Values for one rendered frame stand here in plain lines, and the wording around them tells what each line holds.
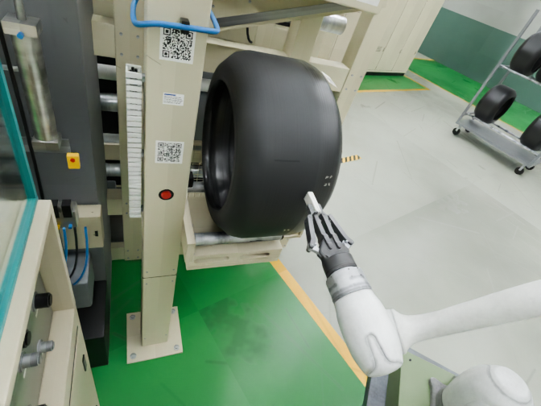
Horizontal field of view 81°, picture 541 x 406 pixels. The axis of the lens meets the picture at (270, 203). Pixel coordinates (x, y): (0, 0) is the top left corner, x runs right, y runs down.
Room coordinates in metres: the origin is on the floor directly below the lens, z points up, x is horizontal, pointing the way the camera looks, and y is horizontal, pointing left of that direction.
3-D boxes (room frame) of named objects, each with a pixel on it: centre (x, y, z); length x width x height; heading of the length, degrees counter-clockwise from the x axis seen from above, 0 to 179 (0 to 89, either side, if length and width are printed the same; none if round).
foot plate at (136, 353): (0.77, 0.35, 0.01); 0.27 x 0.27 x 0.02; 31
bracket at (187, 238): (0.83, 0.29, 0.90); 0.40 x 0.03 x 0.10; 31
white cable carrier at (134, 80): (0.70, 0.41, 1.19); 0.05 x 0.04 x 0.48; 31
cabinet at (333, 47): (5.91, -0.16, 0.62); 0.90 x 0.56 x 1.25; 139
